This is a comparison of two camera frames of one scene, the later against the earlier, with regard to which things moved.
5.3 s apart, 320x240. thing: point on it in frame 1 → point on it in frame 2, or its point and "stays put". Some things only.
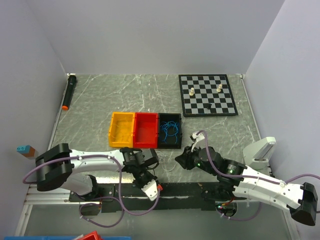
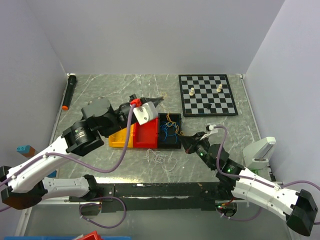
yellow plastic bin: x=121 y=133 stays put
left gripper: x=140 y=185 → x=156 y=101
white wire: x=167 y=163 stays put
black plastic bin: x=169 y=131 stays put
